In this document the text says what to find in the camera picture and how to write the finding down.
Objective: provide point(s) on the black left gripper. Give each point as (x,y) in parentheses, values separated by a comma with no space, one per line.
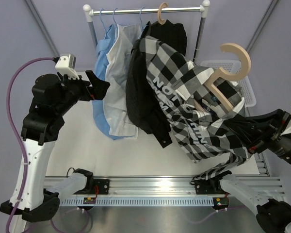
(100,87)

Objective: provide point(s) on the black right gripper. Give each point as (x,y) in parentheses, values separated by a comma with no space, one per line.
(263,130)

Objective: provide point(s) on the black white checkered shirt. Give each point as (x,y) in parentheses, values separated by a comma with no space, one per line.
(197,118)

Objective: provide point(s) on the wooden hanger of checkered shirt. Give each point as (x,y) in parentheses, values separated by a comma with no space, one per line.
(244,70)

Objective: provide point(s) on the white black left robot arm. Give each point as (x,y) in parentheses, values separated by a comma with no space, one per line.
(53,96)

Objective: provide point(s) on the dark pinstriped shirt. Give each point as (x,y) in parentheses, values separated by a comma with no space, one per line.
(136,85)

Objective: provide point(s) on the light blue shirt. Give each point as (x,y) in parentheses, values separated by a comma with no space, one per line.
(103,47)

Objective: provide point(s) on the wooden hanger of black shirt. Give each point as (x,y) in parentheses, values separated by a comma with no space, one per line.
(160,20)

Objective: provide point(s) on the white plastic basket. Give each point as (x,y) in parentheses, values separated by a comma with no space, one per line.
(233,66)

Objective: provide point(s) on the metal clothes rack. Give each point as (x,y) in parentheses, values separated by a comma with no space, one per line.
(202,9)

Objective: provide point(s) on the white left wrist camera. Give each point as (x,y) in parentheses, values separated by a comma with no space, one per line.
(66,66)

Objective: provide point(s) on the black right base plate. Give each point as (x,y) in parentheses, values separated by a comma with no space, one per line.
(211,186)

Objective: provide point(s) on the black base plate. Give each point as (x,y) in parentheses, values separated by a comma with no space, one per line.
(211,186)
(99,186)

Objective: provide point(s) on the blue wire hanger right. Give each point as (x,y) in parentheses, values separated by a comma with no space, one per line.
(140,18)

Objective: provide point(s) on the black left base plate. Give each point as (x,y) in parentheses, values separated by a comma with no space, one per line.
(99,186)

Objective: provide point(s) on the aluminium mounting rail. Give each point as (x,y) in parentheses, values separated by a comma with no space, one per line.
(146,186)

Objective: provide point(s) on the white slotted cable duct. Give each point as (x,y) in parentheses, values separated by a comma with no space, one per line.
(138,201)

